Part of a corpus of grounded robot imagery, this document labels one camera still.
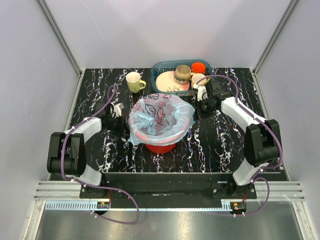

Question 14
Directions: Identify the light blue plastic trash bag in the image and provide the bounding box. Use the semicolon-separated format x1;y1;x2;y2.
127;93;195;146

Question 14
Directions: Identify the red mesh trash bin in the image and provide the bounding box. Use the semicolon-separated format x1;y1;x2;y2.
144;143;176;154

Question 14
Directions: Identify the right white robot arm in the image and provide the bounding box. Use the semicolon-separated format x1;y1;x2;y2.
194;81;283;199

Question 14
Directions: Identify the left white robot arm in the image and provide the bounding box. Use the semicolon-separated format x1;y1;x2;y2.
46;102;125;198

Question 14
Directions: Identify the yellow mug in tub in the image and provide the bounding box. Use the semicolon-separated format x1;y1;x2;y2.
191;73;211;89

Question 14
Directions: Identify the beige brown ceramic cup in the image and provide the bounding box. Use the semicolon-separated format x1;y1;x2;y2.
174;65;194;84

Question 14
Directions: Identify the orange plastic cup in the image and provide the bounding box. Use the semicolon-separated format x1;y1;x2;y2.
191;62;206;75

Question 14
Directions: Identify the yellow-green ceramic mug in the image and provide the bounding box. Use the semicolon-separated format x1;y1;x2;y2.
125;71;147;94

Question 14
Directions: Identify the cream floral plate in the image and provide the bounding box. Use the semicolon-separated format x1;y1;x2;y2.
155;71;190;92

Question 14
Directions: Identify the teal plastic dish tub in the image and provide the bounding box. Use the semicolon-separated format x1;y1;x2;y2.
149;59;213;97

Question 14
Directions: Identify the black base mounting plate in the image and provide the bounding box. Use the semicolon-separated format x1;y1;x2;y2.
79;171;258;210

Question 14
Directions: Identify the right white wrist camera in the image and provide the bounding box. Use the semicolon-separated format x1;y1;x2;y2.
193;84;209;102

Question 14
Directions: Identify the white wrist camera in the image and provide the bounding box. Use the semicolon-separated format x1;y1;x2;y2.
111;103;124;119
193;84;209;102

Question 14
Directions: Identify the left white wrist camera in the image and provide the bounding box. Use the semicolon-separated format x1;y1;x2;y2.
111;103;124;119

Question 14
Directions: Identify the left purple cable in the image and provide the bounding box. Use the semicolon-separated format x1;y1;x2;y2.
59;85;140;225

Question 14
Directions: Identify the aluminium front rail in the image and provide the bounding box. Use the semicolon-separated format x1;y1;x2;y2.
33;181;305;212

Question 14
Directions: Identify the left aluminium frame post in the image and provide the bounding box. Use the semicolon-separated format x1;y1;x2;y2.
35;0;82;76

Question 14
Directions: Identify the aluminium frame post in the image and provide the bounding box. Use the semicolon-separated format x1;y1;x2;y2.
254;0;301;73
35;0;82;76

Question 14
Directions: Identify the right aluminium frame post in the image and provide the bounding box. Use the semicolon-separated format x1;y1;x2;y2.
254;0;301;73

